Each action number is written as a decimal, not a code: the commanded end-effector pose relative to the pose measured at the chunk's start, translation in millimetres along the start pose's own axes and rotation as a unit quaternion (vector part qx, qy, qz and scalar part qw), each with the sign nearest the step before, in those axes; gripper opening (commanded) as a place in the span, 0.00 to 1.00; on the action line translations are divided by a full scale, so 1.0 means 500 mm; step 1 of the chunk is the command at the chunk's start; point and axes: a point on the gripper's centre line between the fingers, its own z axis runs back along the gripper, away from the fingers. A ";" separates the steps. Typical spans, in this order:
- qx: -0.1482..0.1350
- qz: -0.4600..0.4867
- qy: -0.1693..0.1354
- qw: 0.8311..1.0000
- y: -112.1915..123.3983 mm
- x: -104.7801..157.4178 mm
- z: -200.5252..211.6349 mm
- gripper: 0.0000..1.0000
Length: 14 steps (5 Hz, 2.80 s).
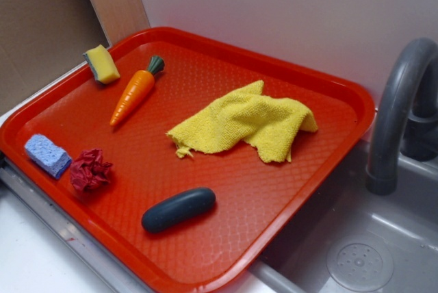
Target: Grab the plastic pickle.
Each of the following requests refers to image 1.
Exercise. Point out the red plastic tray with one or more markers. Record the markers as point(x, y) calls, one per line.
point(254, 200)

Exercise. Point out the crumpled red paper ball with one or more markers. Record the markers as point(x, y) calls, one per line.
point(89, 171)

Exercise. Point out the grey toy sink basin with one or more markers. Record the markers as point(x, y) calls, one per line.
point(346, 239)

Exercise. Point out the dark green plastic pickle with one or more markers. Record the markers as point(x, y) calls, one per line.
point(178, 208)

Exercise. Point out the blue sponge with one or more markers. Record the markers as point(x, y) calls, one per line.
point(53, 159)

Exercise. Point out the grey plastic faucet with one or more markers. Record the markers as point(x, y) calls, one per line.
point(406, 120)

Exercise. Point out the yellow green scrub sponge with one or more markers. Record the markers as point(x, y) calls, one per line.
point(102, 65)

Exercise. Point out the orange plastic carrot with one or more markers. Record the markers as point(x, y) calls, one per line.
point(138, 88)

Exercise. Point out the yellow microfiber cloth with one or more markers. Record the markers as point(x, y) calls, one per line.
point(245, 114)

